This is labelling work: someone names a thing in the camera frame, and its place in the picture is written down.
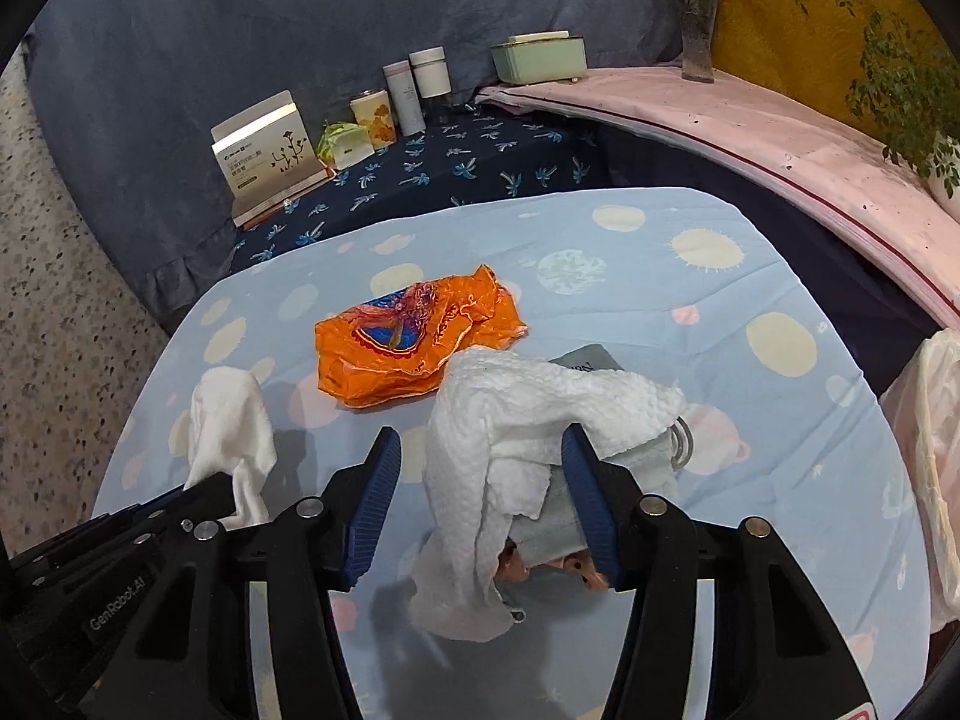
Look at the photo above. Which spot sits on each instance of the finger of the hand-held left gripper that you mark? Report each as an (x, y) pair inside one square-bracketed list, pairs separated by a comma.
[(202, 499), (127, 514)]

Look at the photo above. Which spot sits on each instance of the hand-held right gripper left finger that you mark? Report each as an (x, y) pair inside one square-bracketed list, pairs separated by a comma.
[(367, 517)]

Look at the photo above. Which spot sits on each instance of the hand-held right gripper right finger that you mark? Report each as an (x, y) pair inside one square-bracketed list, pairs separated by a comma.
[(596, 517)]

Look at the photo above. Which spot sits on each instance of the white paper towel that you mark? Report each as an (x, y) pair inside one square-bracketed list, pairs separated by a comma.
[(510, 405), (225, 427)]

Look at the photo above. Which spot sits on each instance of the pale green cloth pouch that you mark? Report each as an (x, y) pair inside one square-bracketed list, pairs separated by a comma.
[(645, 457)]

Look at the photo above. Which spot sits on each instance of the bin with white plastic liner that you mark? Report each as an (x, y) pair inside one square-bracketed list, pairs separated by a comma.
[(930, 420)]

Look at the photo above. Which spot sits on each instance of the pink dotted wrapper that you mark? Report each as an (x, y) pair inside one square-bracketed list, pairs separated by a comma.
[(577, 567)]

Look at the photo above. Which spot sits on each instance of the grey packet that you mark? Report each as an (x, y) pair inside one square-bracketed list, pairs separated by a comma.
[(592, 358)]

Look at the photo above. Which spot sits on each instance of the orange snack bag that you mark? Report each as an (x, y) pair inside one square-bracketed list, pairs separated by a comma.
[(405, 330)]

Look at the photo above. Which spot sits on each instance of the light blue printed tablecloth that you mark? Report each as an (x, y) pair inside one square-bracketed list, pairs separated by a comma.
[(675, 300)]

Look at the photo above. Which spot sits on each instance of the white card box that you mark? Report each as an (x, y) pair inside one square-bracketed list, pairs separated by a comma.
[(262, 157)]

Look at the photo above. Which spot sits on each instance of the navy printed cloth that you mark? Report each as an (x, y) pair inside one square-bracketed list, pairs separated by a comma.
[(465, 165)]

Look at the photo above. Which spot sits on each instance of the green packet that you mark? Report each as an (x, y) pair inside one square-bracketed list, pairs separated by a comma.
[(345, 146)]

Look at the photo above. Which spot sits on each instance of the yellow printed can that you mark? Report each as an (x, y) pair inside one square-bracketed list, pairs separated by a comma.
[(373, 121)]

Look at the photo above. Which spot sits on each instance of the tall white bottle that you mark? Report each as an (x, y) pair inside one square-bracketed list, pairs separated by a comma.
[(403, 101)]

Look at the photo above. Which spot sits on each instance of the pink cloth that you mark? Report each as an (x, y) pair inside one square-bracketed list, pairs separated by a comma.
[(750, 127)]

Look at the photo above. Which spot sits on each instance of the white jar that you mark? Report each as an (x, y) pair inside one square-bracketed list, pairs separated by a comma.
[(430, 75)]

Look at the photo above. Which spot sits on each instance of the green tissue box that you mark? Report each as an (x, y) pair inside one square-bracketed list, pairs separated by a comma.
[(536, 60)]

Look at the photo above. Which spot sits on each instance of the blue curtain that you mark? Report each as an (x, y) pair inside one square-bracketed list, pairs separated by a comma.
[(262, 30)]

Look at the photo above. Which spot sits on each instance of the glass vase with flowers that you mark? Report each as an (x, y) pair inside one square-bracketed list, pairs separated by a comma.
[(697, 45)]

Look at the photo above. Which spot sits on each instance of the yellow curtain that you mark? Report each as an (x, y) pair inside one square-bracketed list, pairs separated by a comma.
[(772, 37)]

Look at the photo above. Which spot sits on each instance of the potted green plant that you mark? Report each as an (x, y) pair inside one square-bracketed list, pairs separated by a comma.
[(900, 97)]

